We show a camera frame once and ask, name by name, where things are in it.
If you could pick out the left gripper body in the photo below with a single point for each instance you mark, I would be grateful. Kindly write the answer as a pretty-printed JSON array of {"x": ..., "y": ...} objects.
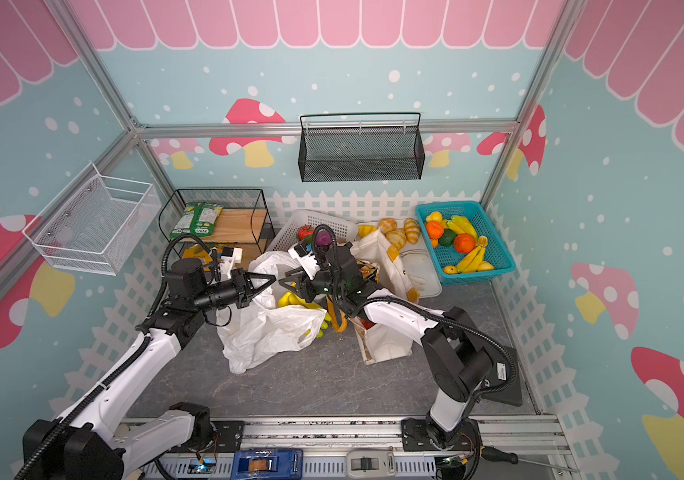
[{"x": 224, "y": 293}]

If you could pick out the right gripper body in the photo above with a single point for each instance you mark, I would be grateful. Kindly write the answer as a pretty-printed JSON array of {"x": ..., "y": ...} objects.
[{"x": 306, "y": 282}]

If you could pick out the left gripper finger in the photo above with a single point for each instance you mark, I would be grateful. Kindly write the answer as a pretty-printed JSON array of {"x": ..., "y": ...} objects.
[
  {"x": 261, "y": 280},
  {"x": 262, "y": 298}
]

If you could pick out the white plastic grocery bag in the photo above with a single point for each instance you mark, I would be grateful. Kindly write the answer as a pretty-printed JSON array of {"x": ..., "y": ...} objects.
[{"x": 256, "y": 333}]

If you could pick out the white canvas tote bag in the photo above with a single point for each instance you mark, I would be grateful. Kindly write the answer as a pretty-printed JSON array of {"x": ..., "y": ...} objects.
[{"x": 379, "y": 261}]

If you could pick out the green avocado fruit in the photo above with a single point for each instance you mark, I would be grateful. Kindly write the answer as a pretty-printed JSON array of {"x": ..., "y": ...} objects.
[{"x": 447, "y": 239}]

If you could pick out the red orange fruit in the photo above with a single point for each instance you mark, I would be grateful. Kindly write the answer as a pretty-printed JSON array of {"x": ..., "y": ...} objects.
[{"x": 464, "y": 243}]

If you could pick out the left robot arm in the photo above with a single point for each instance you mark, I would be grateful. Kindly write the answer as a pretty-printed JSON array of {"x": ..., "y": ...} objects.
[{"x": 82, "y": 442}]

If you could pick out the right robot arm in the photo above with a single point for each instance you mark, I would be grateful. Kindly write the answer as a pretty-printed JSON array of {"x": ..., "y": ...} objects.
[{"x": 466, "y": 364}]

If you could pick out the yellow snack pack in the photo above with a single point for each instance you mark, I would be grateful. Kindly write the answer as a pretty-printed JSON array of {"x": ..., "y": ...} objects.
[{"x": 202, "y": 254}]

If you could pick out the purple onion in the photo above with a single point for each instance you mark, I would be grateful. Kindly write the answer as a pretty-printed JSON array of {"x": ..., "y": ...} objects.
[{"x": 323, "y": 239}]

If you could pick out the white plastic vegetable basket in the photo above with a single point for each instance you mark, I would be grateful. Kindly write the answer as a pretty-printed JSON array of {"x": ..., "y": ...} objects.
[{"x": 345, "y": 230}]

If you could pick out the yellow corn bread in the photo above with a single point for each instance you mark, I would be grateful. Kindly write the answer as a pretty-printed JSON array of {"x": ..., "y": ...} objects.
[{"x": 365, "y": 230}]

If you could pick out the red tomato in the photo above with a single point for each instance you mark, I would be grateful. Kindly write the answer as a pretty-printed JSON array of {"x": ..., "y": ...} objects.
[{"x": 304, "y": 231}]

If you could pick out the large croissant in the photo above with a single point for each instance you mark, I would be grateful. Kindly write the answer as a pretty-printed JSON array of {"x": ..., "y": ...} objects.
[{"x": 397, "y": 238}]

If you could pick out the green snack bag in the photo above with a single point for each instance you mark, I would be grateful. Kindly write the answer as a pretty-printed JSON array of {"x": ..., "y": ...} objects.
[{"x": 198, "y": 219}]

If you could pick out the round bread roll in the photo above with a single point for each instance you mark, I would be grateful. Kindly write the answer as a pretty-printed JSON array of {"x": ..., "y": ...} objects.
[{"x": 387, "y": 225}]

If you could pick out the white plastic tray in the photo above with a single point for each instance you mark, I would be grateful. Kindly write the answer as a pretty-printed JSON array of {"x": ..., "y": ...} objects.
[{"x": 416, "y": 265}]

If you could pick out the right croissant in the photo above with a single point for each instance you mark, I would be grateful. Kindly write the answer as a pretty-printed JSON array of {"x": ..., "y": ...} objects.
[{"x": 411, "y": 230}]

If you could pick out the yellow lemon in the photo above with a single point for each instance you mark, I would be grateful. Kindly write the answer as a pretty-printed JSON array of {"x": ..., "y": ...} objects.
[{"x": 435, "y": 217}]

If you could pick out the teal plastic fruit basket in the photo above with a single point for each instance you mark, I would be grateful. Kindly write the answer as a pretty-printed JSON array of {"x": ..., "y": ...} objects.
[{"x": 497, "y": 253}]

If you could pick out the yellow banana bunch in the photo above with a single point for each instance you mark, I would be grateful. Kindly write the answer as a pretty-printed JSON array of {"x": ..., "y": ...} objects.
[
  {"x": 462, "y": 225},
  {"x": 475, "y": 261}
]

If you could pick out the blue box device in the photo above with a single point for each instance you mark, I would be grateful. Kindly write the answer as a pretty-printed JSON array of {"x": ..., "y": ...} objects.
[{"x": 268, "y": 464}]

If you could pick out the black flat box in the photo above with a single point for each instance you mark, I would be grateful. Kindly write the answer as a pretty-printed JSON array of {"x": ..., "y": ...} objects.
[{"x": 508, "y": 392}]

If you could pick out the black screwdriver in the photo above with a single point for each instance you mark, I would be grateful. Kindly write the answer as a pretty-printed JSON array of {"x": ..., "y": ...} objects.
[{"x": 493, "y": 454}]

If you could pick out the black wire wooden shelf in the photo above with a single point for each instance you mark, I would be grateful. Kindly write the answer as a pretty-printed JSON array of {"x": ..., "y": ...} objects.
[{"x": 244, "y": 222}]

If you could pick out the white wire wall basket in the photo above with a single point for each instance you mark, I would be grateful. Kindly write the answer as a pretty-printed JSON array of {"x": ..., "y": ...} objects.
[{"x": 94, "y": 224}]

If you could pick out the black wire wall basket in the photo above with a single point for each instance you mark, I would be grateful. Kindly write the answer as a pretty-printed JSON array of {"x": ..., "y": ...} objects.
[{"x": 370, "y": 146}]

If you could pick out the grey switch box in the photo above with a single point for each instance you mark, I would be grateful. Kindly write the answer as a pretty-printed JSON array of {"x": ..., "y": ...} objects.
[{"x": 370, "y": 464}]

